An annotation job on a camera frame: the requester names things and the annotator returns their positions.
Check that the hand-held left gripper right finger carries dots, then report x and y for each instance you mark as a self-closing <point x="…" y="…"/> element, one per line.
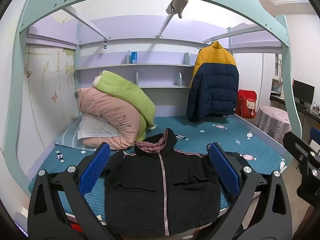
<point x="222" y="167"/>

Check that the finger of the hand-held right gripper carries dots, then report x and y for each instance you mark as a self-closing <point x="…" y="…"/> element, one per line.
<point x="293" y="145"/>

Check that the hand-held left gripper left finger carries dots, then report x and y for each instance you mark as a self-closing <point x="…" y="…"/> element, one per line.
<point x="95" y="170"/>

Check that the black hooded jacket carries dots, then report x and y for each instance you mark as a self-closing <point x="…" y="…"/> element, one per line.
<point x="140" y="185"/>

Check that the person's right forearm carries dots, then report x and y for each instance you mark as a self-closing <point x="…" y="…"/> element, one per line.
<point x="311" y="222"/>

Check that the blue chair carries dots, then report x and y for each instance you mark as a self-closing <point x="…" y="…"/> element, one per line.
<point x="315" y="137"/>

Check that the table with pink checked cloth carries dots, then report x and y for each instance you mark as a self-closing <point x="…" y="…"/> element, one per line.
<point x="272" y="122"/>

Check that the blue candy print bed mat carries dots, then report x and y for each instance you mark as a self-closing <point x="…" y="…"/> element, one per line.
<point x="225" y="135"/>

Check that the white pillow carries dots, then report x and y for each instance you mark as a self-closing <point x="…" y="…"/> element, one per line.
<point x="92" y="127"/>

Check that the striped blue pillow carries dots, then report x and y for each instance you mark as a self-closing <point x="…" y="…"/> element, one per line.
<point x="67" y="137"/>

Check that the dark desk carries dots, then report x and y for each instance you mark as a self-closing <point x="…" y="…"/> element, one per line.
<point x="277" y="101"/>

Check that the black computer monitor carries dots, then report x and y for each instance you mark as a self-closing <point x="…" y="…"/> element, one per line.
<point x="303" y="90"/>

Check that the pink quilt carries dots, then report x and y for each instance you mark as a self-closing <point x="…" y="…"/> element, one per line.
<point x="107" y="110"/>

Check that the red cartoon bag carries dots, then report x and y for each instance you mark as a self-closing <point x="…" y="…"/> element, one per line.
<point x="246" y="105"/>

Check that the yellow and navy puffer jacket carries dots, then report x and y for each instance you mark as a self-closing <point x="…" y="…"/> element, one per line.
<point x="215" y="85"/>

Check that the green quilt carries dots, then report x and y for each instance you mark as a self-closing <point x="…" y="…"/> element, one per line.
<point x="125" y="90"/>

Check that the small blue box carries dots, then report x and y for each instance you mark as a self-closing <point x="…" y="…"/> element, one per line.
<point x="134" y="57"/>

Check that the black hanging tag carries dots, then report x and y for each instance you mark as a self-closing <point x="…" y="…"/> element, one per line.
<point x="105" y="44"/>

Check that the small photo frame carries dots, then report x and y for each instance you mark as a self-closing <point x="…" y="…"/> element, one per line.
<point x="315" y="107"/>

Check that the standing photo frame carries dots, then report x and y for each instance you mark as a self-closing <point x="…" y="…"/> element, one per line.
<point x="276" y="85"/>

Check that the lavender wall shelf unit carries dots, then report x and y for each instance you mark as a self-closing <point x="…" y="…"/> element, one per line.
<point x="112" y="76"/>

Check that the grey cloth on rail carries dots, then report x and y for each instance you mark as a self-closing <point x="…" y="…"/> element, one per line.
<point x="176" y="5"/>

